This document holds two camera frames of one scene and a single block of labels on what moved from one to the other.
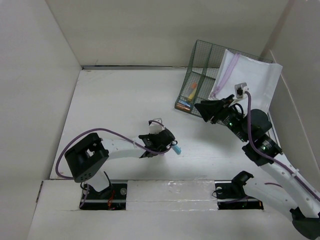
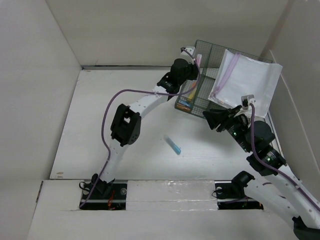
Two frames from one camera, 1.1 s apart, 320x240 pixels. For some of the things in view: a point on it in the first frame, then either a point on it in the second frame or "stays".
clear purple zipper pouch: x=261 y=78 stays
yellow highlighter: x=191 y=95 stays
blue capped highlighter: x=184 y=103 stays
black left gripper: x=150 y=135 -> x=194 y=69
